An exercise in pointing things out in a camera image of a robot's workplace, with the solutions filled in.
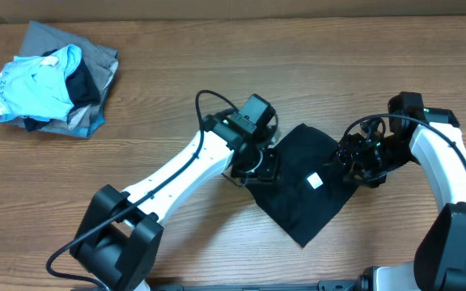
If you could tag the light blue shirt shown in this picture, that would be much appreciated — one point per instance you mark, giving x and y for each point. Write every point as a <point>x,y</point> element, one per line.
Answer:
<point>35,87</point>

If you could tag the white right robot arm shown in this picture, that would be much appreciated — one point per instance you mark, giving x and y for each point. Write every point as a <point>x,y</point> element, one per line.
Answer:
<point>430,137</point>

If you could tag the black t-shirt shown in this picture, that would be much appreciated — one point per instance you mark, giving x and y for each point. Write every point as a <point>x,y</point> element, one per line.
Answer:
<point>309,190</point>

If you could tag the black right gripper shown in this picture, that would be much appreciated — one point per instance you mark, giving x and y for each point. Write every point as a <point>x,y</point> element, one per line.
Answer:
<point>351,149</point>

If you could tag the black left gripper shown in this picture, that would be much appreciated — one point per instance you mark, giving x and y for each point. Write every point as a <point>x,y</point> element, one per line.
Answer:
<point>269,170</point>

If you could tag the grey folded garment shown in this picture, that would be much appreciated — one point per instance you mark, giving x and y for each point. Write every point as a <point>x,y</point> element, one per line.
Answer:
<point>101,62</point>

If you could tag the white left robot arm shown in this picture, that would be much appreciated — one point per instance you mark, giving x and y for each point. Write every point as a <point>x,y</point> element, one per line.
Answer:
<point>119,236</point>

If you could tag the black garment in pile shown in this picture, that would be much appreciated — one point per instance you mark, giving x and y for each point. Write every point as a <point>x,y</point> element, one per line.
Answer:
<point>83,94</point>

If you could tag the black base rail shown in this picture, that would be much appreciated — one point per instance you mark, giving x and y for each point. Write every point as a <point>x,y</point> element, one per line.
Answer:
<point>323,285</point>

